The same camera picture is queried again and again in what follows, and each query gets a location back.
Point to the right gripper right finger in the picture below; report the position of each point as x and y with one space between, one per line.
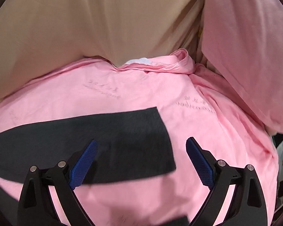
217 181

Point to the beige curtain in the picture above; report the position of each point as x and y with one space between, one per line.
39 36

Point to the dark grey pants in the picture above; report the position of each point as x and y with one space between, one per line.
131 145

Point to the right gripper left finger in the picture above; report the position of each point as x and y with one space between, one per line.
36 205

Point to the pink pillow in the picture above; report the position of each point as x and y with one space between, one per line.
243 39

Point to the pink bed sheet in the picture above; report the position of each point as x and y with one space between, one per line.
192 101

